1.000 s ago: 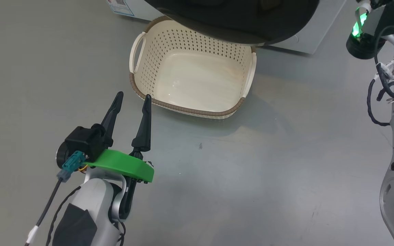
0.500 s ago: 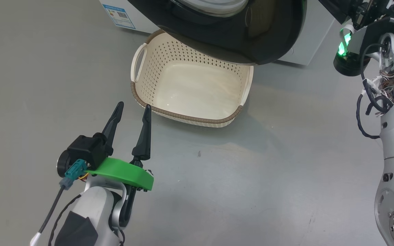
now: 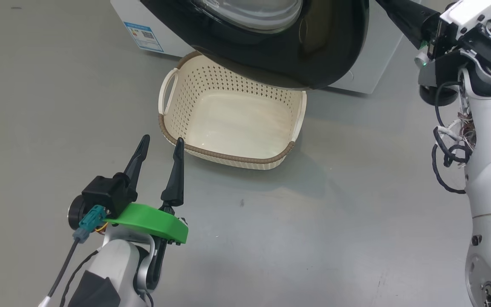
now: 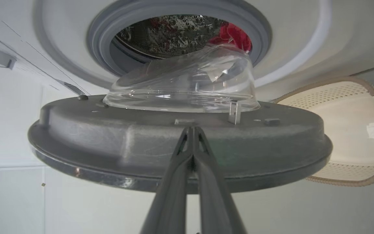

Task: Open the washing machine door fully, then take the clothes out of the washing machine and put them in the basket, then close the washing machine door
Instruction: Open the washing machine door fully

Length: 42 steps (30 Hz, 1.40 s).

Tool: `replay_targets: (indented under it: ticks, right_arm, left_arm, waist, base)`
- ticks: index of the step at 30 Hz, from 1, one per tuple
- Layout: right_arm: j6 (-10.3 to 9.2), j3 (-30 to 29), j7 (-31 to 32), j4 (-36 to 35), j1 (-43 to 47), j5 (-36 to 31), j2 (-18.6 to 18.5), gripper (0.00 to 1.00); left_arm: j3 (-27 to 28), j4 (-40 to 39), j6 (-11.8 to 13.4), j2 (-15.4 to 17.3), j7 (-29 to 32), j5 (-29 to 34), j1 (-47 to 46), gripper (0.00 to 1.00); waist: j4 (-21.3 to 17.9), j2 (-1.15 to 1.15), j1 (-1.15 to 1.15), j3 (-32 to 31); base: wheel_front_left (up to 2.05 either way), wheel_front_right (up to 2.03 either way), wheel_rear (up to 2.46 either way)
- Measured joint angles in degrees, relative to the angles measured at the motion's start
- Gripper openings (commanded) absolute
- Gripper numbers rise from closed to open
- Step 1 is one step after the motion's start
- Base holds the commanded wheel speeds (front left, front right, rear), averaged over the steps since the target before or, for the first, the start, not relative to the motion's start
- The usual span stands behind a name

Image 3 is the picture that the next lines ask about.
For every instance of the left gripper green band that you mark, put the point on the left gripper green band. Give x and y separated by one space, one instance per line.
151 219

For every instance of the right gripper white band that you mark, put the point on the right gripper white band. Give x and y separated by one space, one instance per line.
471 10

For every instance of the black round glass machine door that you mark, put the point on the black round glass machine door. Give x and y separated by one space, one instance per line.
271 51

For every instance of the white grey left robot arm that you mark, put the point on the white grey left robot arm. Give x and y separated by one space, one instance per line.
117 264

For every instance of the white front-load washing machine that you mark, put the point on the white front-load washing machine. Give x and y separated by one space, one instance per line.
369 64

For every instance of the cream perforated laundry basket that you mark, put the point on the cream perforated laundry basket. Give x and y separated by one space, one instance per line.
237 123

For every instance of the blue white energy label sticker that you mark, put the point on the blue white energy label sticker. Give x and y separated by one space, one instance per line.
145 36

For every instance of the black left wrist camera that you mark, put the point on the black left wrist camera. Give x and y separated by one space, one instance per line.
105 194

